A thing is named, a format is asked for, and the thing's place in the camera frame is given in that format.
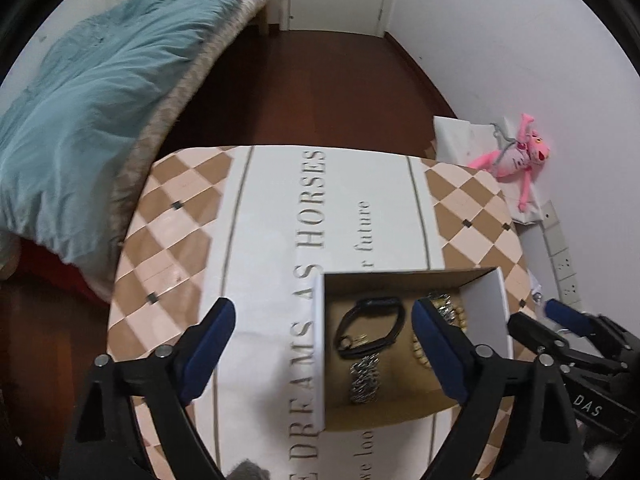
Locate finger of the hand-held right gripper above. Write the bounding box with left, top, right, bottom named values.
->
left=507, top=311, right=632, bottom=378
left=544, top=298, right=640, bottom=361

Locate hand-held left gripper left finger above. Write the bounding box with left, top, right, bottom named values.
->
left=59, top=297, right=237, bottom=480

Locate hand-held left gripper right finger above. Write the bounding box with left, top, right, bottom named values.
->
left=411, top=296, right=585, bottom=480

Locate wooden bead bracelet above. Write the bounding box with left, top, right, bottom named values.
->
left=411, top=294, right=472, bottom=371

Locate white cardboard box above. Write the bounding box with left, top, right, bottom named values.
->
left=312, top=266, right=515, bottom=433

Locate thick silver chain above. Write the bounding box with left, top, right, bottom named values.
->
left=349, top=352, right=382, bottom=405

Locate black smart band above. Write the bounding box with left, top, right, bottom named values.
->
left=334, top=297, right=407, bottom=359

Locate checked printed tablecloth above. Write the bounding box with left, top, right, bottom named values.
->
left=106, top=145, right=532, bottom=480

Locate pink plush toy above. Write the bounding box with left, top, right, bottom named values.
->
left=467, top=112, right=551, bottom=213

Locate red bed sheet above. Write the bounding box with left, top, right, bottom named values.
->
left=17, top=237, right=113, bottom=304

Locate woven bed mattress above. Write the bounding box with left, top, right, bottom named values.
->
left=109, top=0, right=275, bottom=261

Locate blue blanket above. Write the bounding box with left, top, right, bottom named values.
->
left=0, top=0, right=275, bottom=281

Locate white wall socket strip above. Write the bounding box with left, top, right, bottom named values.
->
left=540, top=200, right=584, bottom=311

